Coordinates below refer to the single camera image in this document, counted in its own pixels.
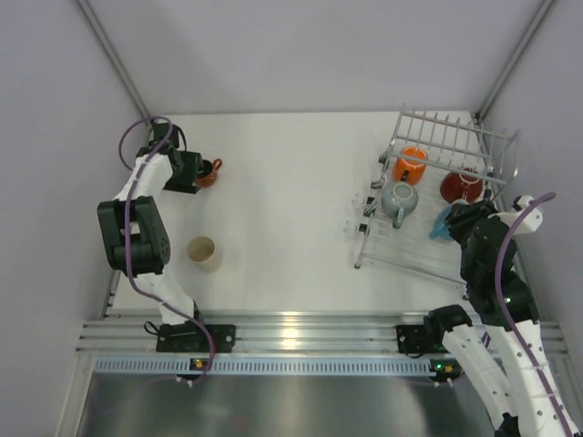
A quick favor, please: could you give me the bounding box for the orange mug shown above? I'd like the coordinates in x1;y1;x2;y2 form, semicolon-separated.
393;146;428;186

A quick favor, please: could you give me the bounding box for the grey ceramic mug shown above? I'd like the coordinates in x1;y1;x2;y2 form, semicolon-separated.
381;181;419;229

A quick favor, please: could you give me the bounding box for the small dark red cup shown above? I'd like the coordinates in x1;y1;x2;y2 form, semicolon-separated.
196;158;223;188

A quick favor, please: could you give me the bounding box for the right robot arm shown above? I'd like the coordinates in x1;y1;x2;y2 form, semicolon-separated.
425;192;582;436

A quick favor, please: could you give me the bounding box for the blue white mug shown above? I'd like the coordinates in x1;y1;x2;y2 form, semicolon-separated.
429;199;469;241

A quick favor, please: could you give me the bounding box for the red floral mug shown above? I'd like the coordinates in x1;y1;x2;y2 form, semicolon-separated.
439;168;484;204

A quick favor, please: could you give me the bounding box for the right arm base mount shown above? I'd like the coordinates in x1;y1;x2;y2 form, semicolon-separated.
395;304;473;358

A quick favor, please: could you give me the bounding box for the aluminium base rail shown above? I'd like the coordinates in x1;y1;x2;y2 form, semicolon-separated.
77;310;566;356

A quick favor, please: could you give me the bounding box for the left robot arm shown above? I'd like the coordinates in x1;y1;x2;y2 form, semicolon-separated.
97;116;208;351

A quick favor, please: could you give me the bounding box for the metal dish rack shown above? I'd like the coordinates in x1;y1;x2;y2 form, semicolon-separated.
345;107;520;283

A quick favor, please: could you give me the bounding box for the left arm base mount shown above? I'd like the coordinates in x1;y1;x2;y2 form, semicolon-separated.
151;321;237;353

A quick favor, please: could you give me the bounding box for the beige cup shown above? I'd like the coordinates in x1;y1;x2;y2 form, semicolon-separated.
187;236;221;272

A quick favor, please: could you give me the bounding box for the slotted cable duct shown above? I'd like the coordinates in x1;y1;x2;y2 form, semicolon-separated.
94;356;436;377

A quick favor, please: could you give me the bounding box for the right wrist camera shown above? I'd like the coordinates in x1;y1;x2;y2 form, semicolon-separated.
513;195;543;235

